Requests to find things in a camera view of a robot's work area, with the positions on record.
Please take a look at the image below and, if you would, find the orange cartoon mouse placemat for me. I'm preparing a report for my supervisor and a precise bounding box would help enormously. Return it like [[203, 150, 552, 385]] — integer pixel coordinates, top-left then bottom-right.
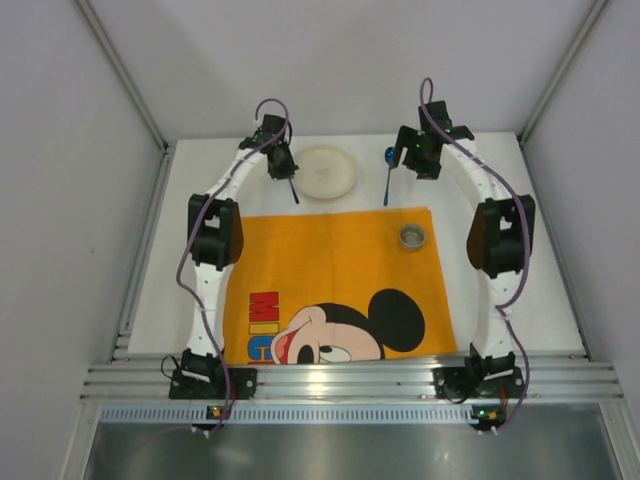
[[224, 207, 456, 366]]

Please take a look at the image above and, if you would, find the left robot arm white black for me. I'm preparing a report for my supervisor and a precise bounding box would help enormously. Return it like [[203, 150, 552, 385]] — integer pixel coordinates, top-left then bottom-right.
[[176, 114, 297, 387]]

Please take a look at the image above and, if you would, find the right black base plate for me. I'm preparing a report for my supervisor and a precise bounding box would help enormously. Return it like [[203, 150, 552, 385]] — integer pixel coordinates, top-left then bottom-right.
[[433, 367, 524, 404]]

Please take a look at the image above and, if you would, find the small grey metal cup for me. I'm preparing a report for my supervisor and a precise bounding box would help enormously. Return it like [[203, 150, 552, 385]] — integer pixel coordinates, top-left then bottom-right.
[[398, 224, 427, 253]]

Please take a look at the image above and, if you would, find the aluminium frame post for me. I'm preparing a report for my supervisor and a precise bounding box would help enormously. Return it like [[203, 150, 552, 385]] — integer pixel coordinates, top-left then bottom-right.
[[71, 0, 168, 151], [516, 0, 611, 146]]

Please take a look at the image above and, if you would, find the perforated grey cable duct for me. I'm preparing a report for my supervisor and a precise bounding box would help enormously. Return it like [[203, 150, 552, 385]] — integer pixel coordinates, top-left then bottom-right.
[[100, 403, 505, 426]]

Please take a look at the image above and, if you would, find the cream round plate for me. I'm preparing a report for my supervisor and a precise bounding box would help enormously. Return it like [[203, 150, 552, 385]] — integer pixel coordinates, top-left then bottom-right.
[[294, 145, 358, 200]]

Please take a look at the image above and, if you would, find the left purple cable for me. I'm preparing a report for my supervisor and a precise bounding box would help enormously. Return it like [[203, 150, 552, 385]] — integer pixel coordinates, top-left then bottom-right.
[[177, 97, 294, 434]]

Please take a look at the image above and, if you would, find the left aluminium frame post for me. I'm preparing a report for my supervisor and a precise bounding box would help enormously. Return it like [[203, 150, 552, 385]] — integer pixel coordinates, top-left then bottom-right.
[[71, 0, 168, 151]]

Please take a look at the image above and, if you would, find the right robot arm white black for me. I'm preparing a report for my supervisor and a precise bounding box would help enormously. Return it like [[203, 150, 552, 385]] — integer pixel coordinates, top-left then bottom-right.
[[386, 101, 536, 403]]

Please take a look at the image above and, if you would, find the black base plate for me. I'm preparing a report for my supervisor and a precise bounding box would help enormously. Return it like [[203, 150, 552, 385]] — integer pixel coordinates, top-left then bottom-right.
[[169, 368, 257, 400], [433, 367, 524, 404]]

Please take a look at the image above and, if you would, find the aluminium mounting rail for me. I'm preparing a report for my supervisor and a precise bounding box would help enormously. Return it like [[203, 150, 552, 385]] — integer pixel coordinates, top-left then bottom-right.
[[80, 355, 624, 403]]

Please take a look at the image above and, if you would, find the right aluminium frame post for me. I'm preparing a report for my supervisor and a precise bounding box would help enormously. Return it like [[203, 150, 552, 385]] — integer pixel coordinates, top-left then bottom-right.
[[516, 0, 611, 146]]

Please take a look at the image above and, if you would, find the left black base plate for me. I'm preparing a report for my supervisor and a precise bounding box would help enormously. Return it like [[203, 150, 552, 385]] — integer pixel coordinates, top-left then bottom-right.
[[169, 368, 257, 400]]

